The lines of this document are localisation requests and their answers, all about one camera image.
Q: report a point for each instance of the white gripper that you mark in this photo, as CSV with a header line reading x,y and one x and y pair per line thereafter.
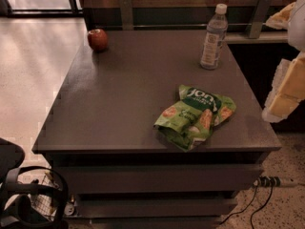
x,y
298,28

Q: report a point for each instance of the green rice chip bag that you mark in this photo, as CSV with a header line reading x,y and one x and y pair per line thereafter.
x,y
190,121

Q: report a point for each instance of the red apple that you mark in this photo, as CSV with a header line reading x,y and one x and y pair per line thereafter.
x,y
98,40

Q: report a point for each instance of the clear plastic water bottle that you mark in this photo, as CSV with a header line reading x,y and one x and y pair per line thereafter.
x,y
215,34

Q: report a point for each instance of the white power strip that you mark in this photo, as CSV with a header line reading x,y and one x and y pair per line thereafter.
x,y
282,182

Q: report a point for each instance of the grey drawer cabinet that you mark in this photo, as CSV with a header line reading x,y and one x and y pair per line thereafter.
x,y
124,174

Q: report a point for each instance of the black office chair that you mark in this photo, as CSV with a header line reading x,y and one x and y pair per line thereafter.
x,y
16,211

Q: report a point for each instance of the grey metal wall bracket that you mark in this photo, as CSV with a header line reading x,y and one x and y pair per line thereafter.
x,y
258,18
126,14

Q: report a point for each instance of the wire mesh basket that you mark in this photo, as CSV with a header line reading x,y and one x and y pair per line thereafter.
x,y
42,204

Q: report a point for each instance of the dark window frame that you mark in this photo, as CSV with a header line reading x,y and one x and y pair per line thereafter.
x,y
40,8

